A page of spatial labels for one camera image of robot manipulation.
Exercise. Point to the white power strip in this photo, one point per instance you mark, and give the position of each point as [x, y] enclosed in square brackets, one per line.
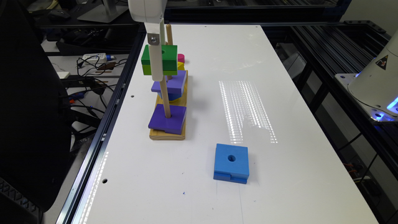
[98, 58]

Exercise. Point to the rear wooden peg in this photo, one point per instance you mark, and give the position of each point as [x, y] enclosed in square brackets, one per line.
[169, 34]

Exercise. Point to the silver monitor stand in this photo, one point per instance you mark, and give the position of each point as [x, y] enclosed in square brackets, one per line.
[105, 13]

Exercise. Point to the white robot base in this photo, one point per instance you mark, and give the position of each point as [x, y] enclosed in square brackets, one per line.
[375, 87]

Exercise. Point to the yellow block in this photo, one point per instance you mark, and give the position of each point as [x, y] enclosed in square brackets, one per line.
[180, 66]

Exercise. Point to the pink cylinder block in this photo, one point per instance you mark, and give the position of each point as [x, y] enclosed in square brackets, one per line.
[181, 58]

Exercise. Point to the blue round block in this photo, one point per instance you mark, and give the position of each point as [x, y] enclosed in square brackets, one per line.
[173, 97]

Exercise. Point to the green square block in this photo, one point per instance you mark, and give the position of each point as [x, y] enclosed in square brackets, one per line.
[169, 60]

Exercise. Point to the light purple square block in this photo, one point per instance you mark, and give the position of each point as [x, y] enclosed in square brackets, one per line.
[176, 84]

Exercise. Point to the black office chair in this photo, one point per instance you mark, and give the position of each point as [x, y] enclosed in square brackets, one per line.
[35, 136]

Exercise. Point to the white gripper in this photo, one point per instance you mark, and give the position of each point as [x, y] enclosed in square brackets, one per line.
[151, 12]

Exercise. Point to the black power adapter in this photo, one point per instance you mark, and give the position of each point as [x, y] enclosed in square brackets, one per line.
[78, 81]

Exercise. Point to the dark purple square block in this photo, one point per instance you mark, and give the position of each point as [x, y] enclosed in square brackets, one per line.
[172, 125]

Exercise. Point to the black computer mouse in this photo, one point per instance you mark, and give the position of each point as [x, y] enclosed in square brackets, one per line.
[58, 15]

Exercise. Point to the wooden peg base board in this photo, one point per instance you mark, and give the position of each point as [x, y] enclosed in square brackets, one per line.
[162, 135]

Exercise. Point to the front wooden peg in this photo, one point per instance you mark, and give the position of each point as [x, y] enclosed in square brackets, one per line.
[165, 97]

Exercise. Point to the blue square block with hole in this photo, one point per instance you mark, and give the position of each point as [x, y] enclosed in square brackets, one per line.
[231, 163]

